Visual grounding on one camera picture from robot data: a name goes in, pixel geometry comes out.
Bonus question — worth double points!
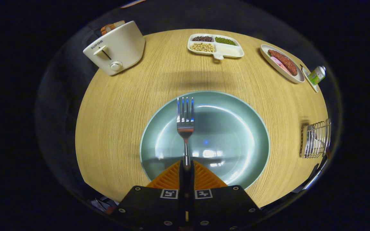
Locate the metal fork with brown handle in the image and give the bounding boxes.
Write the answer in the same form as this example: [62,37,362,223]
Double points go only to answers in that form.
[176,97,194,170]

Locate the white divided dish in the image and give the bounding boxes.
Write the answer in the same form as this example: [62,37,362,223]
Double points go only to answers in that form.
[187,33,245,60]

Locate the light green round plate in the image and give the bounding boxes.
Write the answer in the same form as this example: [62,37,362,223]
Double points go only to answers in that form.
[139,91,270,190]

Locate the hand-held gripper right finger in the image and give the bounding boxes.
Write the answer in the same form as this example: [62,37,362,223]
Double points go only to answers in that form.
[190,160,262,231]

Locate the cream white toaster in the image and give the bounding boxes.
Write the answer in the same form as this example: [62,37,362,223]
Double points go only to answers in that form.
[83,21,146,76]

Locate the pile of yellow soybeans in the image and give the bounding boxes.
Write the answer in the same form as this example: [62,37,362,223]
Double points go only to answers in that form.
[190,42,216,53]

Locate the white oval plate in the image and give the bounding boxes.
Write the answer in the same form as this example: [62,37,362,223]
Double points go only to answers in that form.
[260,44,305,84]

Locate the green label metal bottle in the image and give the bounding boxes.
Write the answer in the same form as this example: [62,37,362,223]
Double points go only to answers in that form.
[307,65,327,86]

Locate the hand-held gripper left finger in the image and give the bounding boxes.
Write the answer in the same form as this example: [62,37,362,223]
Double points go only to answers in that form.
[111,160,187,231]

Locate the metal wire cutlery rack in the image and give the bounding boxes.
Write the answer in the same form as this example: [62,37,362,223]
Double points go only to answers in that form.
[299,118,332,159]

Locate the red-brown meat steak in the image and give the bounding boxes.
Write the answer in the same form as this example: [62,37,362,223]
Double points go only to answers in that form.
[268,49,298,76]

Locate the white coaster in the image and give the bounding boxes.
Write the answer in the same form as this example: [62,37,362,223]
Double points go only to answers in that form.
[302,67,319,93]

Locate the pile of green mung beans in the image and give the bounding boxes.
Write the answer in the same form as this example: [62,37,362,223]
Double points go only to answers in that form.
[215,37,237,46]

